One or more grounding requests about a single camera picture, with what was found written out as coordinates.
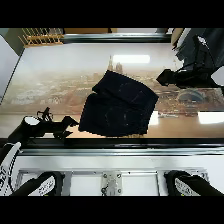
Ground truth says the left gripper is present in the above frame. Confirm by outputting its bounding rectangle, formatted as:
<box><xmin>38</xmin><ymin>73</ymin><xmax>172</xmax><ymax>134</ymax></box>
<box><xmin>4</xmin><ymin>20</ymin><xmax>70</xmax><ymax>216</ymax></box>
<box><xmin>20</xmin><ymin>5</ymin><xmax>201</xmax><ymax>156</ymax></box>
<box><xmin>41</xmin><ymin>115</ymin><xmax>80</xmax><ymax>141</ymax></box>

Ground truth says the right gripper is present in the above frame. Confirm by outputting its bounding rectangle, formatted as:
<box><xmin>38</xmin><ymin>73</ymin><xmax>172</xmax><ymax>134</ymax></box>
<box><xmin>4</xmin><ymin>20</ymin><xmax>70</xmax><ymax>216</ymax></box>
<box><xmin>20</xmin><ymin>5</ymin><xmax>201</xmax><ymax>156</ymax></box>
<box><xmin>155</xmin><ymin>68</ymin><xmax>183</xmax><ymax>88</ymax></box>

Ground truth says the wooden rack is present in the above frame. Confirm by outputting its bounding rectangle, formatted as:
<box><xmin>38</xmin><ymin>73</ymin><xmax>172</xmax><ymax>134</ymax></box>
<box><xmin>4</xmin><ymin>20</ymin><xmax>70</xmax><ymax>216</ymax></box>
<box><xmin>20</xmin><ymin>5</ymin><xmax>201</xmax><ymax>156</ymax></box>
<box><xmin>18</xmin><ymin>27</ymin><xmax>65</xmax><ymax>48</ymax></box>

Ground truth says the black garment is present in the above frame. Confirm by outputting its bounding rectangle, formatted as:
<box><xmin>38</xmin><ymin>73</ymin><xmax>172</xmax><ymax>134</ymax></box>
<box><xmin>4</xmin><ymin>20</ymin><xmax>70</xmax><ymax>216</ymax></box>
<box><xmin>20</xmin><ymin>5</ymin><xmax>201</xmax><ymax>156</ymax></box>
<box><xmin>77</xmin><ymin>70</ymin><xmax>160</xmax><ymax>138</ymax></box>

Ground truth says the silver frame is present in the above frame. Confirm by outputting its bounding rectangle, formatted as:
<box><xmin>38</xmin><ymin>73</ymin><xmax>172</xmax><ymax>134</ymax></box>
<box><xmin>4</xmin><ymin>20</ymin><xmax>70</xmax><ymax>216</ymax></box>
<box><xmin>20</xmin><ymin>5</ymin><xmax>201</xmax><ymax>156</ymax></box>
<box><xmin>13</xmin><ymin>146</ymin><xmax>224</xmax><ymax>197</ymax></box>

